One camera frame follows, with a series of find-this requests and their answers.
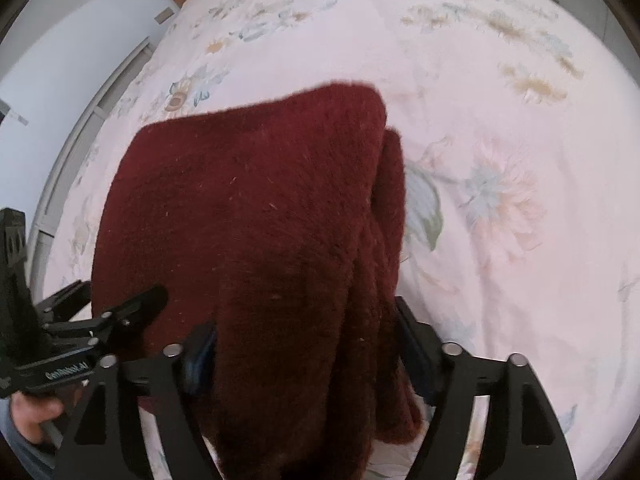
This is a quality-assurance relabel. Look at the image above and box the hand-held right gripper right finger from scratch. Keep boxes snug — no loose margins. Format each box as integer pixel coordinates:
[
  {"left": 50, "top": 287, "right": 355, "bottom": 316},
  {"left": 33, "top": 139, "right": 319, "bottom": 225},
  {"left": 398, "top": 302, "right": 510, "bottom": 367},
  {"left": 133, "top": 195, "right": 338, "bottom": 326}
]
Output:
[{"left": 394, "top": 296, "right": 578, "bottom": 480}]

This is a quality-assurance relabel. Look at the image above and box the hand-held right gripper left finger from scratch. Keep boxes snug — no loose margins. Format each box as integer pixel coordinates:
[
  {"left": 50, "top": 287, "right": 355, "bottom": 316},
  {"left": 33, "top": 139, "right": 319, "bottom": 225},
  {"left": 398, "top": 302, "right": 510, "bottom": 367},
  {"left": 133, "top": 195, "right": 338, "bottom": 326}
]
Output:
[{"left": 52, "top": 320, "right": 223, "bottom": 480}]

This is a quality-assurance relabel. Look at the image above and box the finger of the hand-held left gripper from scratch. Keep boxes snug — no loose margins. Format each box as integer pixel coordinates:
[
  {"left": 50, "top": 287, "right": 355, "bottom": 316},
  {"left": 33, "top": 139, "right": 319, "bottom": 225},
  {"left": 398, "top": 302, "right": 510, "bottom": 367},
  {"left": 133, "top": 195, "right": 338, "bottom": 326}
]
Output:
[
  {"left": 31, "top": 280, "right": 93, "bottom": 325},
  {"left": 44, "top": 284, "right": 169, "bottom": 350}
]

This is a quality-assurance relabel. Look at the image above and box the dark red fuzzy sweater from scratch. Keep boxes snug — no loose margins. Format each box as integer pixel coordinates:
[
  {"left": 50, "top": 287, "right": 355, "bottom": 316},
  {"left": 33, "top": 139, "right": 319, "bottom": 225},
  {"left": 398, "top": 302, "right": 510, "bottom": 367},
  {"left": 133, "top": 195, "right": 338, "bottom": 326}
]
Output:
[{"left": 91, "top": 82, "right": 441, "bottom": 480}]

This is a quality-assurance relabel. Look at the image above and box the person's left forearm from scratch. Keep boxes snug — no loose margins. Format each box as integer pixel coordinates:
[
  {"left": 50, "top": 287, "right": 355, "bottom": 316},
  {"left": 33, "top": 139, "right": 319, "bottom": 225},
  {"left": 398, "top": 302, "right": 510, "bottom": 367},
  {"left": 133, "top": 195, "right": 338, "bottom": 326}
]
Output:
[{"left": 0, "top": 400, "right": 57, "bottom": 477}]

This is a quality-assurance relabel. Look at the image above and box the person's left hand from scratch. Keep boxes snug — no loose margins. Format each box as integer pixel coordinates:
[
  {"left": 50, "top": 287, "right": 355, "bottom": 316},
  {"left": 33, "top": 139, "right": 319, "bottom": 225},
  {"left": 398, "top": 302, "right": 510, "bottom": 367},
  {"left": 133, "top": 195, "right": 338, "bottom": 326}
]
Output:
[{"left": 10, "top": 392, "right": 67, "bottom": 446}]

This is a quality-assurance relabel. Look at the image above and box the white skirting board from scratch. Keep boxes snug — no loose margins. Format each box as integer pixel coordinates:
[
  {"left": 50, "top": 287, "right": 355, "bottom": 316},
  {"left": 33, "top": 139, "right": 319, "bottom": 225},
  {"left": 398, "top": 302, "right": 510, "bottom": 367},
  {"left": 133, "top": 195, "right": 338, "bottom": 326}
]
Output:
[{"left": 27, "top": 37, "right": 156, "bottom": 241}]

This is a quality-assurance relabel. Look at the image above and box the floral bed sheet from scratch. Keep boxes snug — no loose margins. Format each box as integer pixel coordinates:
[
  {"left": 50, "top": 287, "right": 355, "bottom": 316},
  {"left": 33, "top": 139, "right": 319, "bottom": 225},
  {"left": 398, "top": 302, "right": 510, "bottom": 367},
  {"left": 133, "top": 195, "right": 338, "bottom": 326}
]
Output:
[{"left": 30, "top": 0, "right": 640, "bottom": 480}]

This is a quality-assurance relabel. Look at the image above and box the grey wall fixture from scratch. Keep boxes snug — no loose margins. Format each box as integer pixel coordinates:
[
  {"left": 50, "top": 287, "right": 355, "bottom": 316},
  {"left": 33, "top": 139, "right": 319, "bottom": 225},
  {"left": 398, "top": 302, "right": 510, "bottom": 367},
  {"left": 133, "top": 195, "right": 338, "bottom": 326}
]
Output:
[{"left": 0, "top": 99, "right": 30, "bottom": 127}]

